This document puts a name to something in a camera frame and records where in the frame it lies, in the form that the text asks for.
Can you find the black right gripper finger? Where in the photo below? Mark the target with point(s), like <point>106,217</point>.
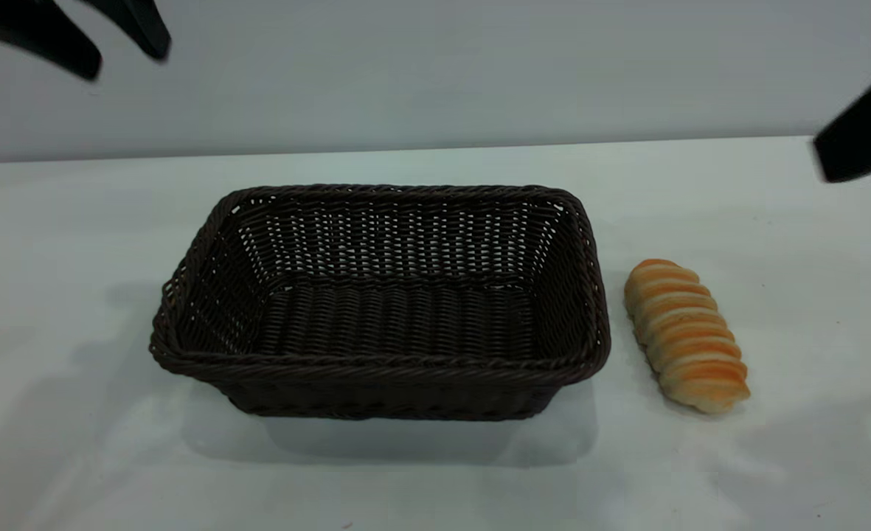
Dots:
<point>870,136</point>

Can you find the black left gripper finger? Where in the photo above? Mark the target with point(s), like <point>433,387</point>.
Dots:
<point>144,26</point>
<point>44,37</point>

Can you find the ridged golden bread loaf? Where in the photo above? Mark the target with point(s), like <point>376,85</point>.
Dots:
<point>686,339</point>

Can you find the black woven wicker basket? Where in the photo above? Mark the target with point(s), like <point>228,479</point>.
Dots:
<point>391,383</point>

